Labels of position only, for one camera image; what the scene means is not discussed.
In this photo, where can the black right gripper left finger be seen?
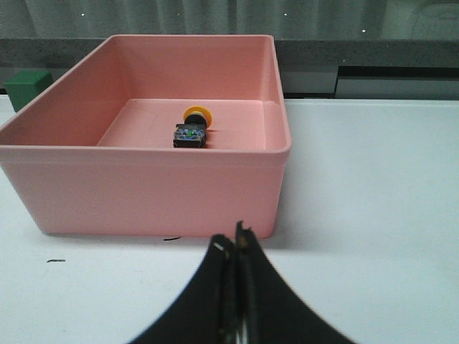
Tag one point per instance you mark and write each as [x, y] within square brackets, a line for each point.
[204, 312]

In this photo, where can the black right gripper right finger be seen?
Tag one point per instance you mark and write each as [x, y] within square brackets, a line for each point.
[271, 311]

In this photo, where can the yellow push button switch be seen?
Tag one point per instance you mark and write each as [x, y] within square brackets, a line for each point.
[192, 133]

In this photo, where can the pink plastic bin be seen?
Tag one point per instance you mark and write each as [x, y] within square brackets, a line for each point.
[93, 154]

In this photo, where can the grey stone counter ledge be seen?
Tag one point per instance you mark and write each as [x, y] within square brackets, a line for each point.
[403, 69]

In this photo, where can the green cube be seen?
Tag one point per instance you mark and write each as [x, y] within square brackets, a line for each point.
[24, 86]

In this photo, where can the grey pleated curtain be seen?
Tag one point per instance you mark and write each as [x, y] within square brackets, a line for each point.
[302, 20]

